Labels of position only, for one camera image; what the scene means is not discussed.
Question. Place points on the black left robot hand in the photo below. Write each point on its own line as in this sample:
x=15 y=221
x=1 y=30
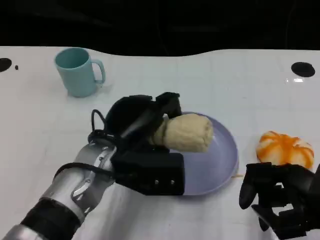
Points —
x=130 y=115

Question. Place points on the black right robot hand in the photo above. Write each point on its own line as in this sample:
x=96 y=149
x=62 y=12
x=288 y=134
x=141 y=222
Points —
x=295 y=182

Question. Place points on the beige towel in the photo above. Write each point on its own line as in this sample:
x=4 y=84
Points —
x=187 y=133

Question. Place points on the orange and white bread roll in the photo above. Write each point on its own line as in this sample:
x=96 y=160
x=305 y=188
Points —
x=285 y=148

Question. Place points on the pale green mug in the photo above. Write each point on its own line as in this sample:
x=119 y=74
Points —
x=76 y=75

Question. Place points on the lilac plate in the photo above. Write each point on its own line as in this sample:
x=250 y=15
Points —
x=212 y=170

